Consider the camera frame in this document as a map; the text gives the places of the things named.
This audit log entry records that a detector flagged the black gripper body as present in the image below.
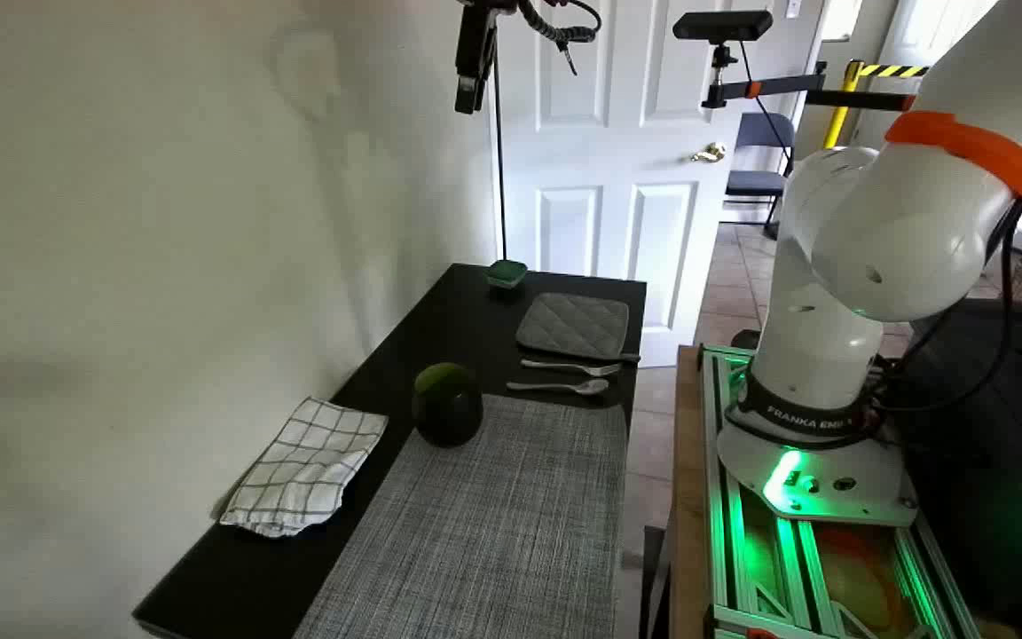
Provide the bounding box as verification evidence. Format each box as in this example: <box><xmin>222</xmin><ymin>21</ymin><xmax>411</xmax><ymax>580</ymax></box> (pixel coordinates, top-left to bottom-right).
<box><xmin>456</xmin><ymin>0</ymin><xmax>505</xmax><ymax>86</ymax></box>

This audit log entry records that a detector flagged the silver spoon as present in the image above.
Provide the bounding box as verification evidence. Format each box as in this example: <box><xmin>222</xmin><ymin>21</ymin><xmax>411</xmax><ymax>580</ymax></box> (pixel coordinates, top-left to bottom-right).
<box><xmin>502</xmin><ymin>376</ymin><xmax>618</xmax><ymax>402</ymax></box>

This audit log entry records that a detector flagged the dark green mug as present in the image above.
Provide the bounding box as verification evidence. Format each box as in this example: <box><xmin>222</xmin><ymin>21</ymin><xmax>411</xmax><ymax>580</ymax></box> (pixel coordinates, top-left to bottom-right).
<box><xmin>408</xmin><ymin>360</ymin><xmax>485</xmax><ymax>450</ymax></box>

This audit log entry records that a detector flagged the green lidded plastic container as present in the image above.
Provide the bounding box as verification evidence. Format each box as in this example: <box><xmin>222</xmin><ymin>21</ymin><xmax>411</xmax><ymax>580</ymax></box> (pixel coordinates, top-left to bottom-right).
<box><xmin>483</xmin><ymin>255</ymin><xmax>534</xmax><ymax>296</ymax></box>

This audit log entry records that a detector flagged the white panel door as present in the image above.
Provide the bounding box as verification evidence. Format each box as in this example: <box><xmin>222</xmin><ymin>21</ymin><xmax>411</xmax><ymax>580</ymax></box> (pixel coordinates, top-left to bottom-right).
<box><xmin>496</xmin><ymin>0</ymin><xmax>831</xmax><ymax>370</ymax></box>

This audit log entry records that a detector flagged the black table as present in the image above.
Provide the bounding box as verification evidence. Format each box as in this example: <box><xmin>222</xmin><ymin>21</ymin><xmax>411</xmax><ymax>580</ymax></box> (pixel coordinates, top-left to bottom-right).
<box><xmin>132</xmin><ymin>258</ymin><xmax>650</xmax><ymax>639</ymax></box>

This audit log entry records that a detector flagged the grey quilted pot holder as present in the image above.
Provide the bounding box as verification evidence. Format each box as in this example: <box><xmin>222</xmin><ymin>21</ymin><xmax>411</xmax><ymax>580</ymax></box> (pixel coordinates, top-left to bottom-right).
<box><xmin>516</xmin><ymin>289</ymin><xmax>634</xmax><ymax>365</ymax></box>

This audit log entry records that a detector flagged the silver fork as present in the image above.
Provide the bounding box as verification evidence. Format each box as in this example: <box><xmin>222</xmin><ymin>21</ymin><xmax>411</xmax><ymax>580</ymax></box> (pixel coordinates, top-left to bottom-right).
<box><xmin>520</xmin><ymin>354</ymin><xmax>626</xmax><ymax>380</ymax></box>

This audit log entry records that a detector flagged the blue chair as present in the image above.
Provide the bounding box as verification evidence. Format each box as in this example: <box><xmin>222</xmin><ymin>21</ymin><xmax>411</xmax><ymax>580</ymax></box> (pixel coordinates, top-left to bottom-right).
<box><xmin>720</xmin><ymin>110</ymin><xmax>802</xmax><ymax>241</ymax></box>

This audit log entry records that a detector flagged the yellow black striped pole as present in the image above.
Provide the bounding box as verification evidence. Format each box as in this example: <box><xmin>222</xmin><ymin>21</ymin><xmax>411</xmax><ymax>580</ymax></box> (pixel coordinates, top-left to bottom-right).
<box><xmin>825</xmin><ymin>57</ymin><xmax>934</xmax><ymax>151</ymax></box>

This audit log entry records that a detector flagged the white checkered dish towel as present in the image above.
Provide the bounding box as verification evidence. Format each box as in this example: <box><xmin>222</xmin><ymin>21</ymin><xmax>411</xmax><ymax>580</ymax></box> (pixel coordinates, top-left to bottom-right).
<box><xmin>216</xmin><ymin>394</ymin><xmax>390</xmax><ymax>544</ymax></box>

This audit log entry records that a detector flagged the grey woven placemat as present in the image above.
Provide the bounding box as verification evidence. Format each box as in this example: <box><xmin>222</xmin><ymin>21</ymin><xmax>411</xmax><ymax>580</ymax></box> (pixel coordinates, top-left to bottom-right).
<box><xmin>290</xmin><ymin>392</ymin><xmax>633</xmax><ymax>639</ymax></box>

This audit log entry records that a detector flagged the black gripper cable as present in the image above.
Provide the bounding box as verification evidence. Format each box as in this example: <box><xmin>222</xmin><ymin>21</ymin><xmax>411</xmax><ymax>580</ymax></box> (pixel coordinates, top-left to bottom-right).
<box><xmin>516</xmin><ymin>0</ymin><xmax>606</xmax><ymax>79</ymax></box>

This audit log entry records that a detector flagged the brass door handle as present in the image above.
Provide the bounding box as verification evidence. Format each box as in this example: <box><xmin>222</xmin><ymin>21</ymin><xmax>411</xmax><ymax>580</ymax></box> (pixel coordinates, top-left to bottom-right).
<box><xmin>677</xmin><ymin>139</ymin><xmax>731</xmax><ymax>168</ymax></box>

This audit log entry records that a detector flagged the black stereo camera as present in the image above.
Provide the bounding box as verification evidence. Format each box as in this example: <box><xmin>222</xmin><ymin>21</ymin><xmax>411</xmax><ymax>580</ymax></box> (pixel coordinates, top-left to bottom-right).
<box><xmin>672</xmin><ymin>6</ymin><xmax>778</xmax><ymax>46</ymax></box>

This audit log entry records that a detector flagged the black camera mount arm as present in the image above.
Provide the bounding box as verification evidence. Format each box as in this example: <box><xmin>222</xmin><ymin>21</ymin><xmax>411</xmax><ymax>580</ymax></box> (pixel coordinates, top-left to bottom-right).
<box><xmin>703</xmin><ymin>39</ymin><xmax>921</xmax><ymax>116</ymax></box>

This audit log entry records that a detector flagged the wide orange arm strap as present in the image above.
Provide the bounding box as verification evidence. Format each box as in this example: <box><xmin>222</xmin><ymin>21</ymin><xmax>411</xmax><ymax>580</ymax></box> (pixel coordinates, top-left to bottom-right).
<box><xmin>884</xmin><ymin>108</ymin><xmax>1022</xmax><ymax>206</ymax></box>

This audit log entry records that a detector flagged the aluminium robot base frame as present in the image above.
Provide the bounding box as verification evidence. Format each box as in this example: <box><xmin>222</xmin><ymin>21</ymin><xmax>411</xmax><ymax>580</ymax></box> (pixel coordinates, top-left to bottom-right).
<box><xmin>699</xmin><ymin>339</ymin><xmax>987</xmax><ymax>639</ymax></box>

